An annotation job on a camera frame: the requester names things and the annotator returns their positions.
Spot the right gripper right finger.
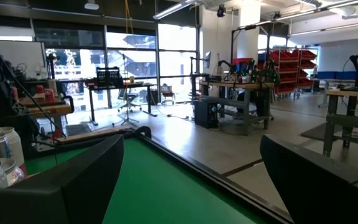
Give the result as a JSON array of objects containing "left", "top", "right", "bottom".
[{"left": 259, "top": 134, "right": 358, "bottom": 224}]

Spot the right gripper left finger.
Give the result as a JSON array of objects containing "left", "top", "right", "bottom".
[{"left": 10, "top": 133, "right": 126, "bottom": 224}]

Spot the silver Diet Coke can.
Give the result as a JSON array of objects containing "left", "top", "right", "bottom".
[{"left": 0, "top": 157, "right": 26, "bottom": 187}]

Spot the black floor mat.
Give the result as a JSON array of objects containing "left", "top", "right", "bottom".
[{"left": 300, "top": 122, "right": 346, "bottom": 141}]

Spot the green table mat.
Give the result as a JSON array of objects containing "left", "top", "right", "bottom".
[{"left": 25, "top": 136, "right": 273, "bottom": 224}]

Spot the wooden table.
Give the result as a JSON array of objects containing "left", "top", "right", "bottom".
[
  {"left": 0, "top": 96, "right": 76, "bottom": 128},
  {"left": 323, "top": 86, "right": 358, "bottom": 158}
]

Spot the black office chair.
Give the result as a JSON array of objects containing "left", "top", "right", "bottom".
[{"left": 116, "top": 87, "right": 142, "bottom": 113}]

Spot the black desk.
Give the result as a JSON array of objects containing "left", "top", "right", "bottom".
[{"left": 85, "top": 81, "right": 158, "bottom": 126}]

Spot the black plastic crate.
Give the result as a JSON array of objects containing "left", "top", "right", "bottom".
[{"left": 96, "top": 66, "right": 121, "bottom": 88}]

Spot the small wheeled cart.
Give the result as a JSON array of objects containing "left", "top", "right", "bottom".
[{"left": 160, "top": 83, "right": 177, "bottom": 106}]

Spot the red bin rack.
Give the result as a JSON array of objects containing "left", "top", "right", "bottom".
[{"left": 268, "top": 47, "right": 319, "bottom": 98}]

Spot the black computer tower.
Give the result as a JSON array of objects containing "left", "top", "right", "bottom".
[{"left": 193, "top": 99, "right": 219, "bottom": 129}]

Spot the wooden workbench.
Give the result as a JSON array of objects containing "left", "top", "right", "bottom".
[{"left": 198, "top": 80, "right": 275, "bottom": 131}]

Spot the whiteboard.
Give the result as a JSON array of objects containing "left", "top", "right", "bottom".
[{"left": 0, "top": 39, "right": 47, "bottom": 79}]

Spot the black monitor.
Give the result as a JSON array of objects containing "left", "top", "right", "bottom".
[{"left": 203, "top": 51, "right": 213, "bottom": 70}]

